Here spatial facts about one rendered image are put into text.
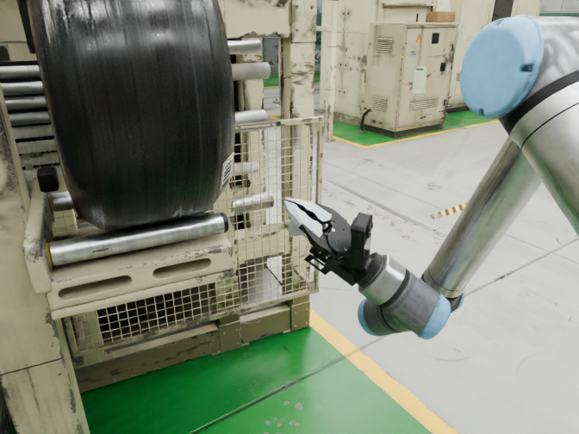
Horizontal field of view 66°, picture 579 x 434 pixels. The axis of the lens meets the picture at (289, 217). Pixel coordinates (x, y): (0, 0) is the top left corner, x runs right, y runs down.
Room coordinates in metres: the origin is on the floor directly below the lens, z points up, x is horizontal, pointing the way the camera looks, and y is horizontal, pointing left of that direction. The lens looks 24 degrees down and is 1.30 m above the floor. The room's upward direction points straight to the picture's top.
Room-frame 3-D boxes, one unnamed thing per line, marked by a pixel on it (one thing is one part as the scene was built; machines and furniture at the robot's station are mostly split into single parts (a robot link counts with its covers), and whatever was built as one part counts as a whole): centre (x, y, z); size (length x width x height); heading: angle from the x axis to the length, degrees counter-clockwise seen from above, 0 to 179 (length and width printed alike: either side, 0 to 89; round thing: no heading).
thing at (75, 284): (0.80, 0.30, 0.83); 0.36 x 0.09 x 0.06; 115
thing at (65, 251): (0.80, 0.30, 0.90); 0.35 x 0.05 x 0.05; 115
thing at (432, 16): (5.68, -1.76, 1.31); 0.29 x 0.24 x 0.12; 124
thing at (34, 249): (0.85, 0.52, 0.90); 0.40 x 0.03 x 0.10; 25
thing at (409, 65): (5.62, -1.45, 0.62); 0.91 x 0.58 x 1.25; 124
